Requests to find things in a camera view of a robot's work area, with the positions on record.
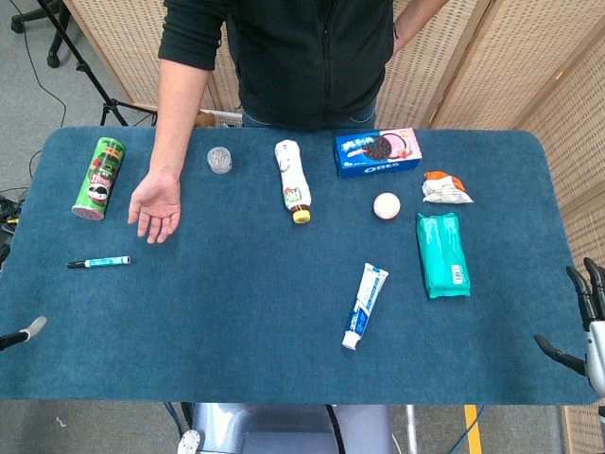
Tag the person right hand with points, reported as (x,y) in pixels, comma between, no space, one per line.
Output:
(158,203)

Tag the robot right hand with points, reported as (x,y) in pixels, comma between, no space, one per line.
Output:
(593,345)

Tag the green white marker pen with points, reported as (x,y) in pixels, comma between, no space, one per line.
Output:
(99,261)

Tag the person left forearm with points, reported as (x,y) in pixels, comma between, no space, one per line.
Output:
(416,21)

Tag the person right forearm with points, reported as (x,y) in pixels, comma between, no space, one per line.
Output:
(177,118)

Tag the green Pringles can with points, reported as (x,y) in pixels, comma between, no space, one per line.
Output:
(100,177)

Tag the clear plastic jar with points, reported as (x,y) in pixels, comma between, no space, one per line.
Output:
(219,160)

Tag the white slatted floor unit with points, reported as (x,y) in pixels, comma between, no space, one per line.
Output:
(219,118)

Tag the white bottle yellow cap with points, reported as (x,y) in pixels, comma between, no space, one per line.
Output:
(293,177)

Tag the blue table mat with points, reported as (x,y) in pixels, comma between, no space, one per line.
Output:
(264,293)

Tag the black tripod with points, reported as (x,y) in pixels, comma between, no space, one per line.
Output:
(94,75)

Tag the green tissue pack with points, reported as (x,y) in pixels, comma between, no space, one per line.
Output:
(442,255)

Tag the black office chair base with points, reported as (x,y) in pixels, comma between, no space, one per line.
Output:
(52,28)

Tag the person torso black jacket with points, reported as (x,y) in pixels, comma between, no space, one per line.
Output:
(302,57)

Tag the crumpled white orange snack packet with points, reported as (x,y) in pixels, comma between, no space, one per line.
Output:
(444,188)

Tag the blue Oreo box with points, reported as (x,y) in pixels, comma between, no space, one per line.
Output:
(375,153)

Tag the white ball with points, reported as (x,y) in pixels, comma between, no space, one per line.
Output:
(386,206)

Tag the white blue toothpaste tube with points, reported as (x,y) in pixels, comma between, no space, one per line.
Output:
(366,307)

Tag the grey robot torso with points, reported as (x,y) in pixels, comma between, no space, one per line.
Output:
(283,430)

